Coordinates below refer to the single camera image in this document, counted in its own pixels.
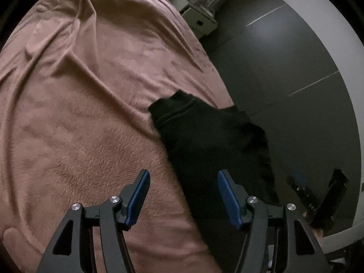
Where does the black t-shirt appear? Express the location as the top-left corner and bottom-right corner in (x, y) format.
(148, 89), (281, 222)

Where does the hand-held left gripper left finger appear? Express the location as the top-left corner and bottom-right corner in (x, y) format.
(36, 169), (151, 273)

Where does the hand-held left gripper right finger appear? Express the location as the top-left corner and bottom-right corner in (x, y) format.
(217, 169), (332, 273)

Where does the bed with brown blanket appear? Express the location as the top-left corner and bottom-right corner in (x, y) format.
(0, 0), (236, 273)

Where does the white nightstand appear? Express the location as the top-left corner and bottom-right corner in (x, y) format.
(179, 0), (219, 39)

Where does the person's right hand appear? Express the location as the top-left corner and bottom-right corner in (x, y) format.
(303, 210), (325, 239)

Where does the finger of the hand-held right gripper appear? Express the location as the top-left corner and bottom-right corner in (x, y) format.
(287, 175), (316, 214)

